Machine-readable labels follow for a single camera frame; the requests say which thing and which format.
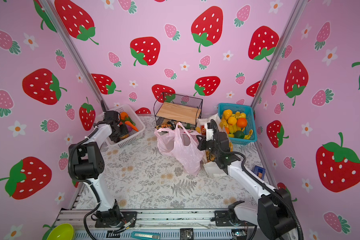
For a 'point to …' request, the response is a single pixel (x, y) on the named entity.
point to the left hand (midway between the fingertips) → (122, 132)
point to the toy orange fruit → (241, 122)
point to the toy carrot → (132, 124)
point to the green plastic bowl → (63, 231)
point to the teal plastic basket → (248, 110)
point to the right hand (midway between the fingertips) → (196, 135)
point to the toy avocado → (239, 134)
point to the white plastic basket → (138, 121)
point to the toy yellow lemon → (232, 120)
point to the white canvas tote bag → (212, 168)
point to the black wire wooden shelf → (168, 106)
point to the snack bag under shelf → (171, 125)
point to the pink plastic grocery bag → (182, 144)
